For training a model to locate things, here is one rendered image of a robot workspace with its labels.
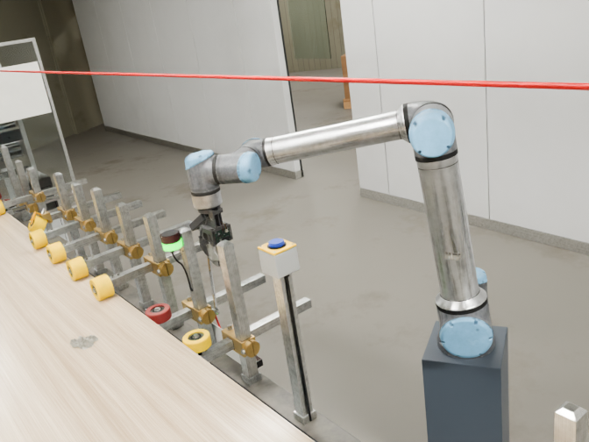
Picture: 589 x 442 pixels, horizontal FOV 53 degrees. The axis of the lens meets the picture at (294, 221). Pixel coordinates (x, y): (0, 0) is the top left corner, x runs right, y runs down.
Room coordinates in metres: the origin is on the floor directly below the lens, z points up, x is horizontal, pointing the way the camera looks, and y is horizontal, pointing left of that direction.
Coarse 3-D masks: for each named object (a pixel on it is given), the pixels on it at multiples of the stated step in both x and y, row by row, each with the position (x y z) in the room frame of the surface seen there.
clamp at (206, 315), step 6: (186, 300) 1.81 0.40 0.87; (186, 306) 1.78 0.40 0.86; (192, 306) 1.76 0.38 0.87; (210, 306) 1.74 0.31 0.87; (192, 312) 1.75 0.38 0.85; (198, 312) 1.72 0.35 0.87; (204, 312) 1.71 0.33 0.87; (210, 312) 1.72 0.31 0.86; (192, 318) 1.76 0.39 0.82; (198, 318) 1.71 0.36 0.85; (204, 318) 1.70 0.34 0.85; (210, 318) 1.72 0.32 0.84
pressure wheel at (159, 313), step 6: (156, 306) 1.73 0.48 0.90; (162, 306) 1.72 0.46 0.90; (168, 306) 1.71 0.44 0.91; (150, 312) 1.69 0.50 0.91; (156, 312) 1.69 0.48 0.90; (162, 312) 1.68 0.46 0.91; (168, 312) 1.69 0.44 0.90; (150, 318) 1.67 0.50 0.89; (156, 318) 1.67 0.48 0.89; (162, 318) 1.67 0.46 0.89; (168, 318) 1.69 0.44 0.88
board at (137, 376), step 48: (0, 240) 2.65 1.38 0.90; (0, 288) 2.09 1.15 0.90; (48, 288) 2.02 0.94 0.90; (0, 336) 1.70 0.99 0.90; (48, 336) 1.65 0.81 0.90; (96, 336) 1.60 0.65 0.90; (144, 336) 1.56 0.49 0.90; (0, 384) 1.42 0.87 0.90; (48, 384) 1.38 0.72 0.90; (96, 384) 1.34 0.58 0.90; (144, 384) 1.31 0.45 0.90; (192, 384) 1.28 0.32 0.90; (0, 432) 1.20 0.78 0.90; (48, 432) 1.17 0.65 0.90; (96, 432) 1.15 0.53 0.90; (144, 432) 1.12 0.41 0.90; (192, 432) 1.10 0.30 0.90; (240, 432) 1.07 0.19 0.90; (288, 432) 1.05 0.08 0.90
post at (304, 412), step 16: (288, 288) 1.32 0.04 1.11; (288, 304) 1.32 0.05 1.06; (288, 320) 1.31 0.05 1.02; (288, 336) 1.32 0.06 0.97; (288, 352) 1.33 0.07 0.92; (288, 368) 1.34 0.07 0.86; (304, 368) 1.33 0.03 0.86; (304, 384) 1.32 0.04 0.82; (304, 400) 1.32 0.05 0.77; (304, 416) 1.31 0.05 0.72
